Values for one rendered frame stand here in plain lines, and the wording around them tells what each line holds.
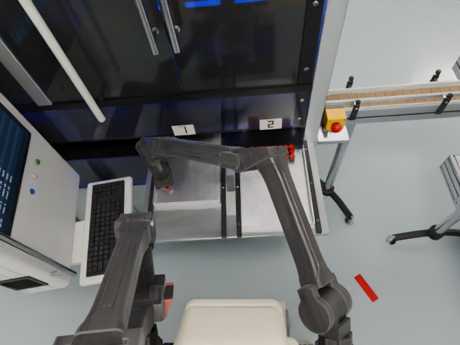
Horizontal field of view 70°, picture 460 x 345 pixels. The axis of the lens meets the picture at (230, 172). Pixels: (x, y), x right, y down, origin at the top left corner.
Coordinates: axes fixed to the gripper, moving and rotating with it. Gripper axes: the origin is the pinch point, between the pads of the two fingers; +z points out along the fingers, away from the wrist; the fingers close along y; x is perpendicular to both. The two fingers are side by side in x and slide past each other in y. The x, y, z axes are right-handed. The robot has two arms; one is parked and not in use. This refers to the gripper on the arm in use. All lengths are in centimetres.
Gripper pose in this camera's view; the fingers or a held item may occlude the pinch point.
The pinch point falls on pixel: (168, 186)
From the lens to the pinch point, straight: 131.5
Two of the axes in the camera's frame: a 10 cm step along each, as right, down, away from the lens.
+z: 0.9, 5.3, 8.4
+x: -9.6, 2.8, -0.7
